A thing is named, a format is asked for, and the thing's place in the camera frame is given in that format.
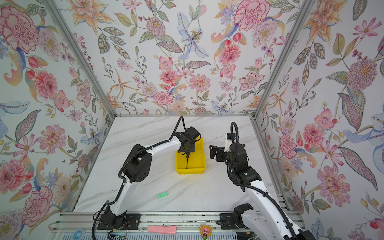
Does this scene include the blue white round sticker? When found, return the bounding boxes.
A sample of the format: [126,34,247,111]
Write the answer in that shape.
[72,229,85,240]

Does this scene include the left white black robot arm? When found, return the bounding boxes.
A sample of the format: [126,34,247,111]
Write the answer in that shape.
[92,116,202,232]

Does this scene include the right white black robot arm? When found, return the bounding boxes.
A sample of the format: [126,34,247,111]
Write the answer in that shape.
[210,122,315,240]

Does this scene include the small green block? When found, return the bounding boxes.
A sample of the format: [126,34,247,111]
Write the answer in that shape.
[157,192,169,199]

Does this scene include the small colourful toy figure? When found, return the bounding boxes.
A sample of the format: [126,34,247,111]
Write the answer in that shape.
[200,225,213,240]

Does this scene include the yellow plastic bin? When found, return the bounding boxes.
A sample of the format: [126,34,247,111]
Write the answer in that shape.
[175,138,207,175]

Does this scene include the pink flat object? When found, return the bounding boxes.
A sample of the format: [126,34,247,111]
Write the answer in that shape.
[147,226,177,235]

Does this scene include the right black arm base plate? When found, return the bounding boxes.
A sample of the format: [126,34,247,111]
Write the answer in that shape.
[217,213,247,230]

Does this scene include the aluminium front rail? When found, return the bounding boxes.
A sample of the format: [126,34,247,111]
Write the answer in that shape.
[48,212,223,233]

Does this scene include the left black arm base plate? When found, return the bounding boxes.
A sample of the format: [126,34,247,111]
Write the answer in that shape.
[97,214,141,230]

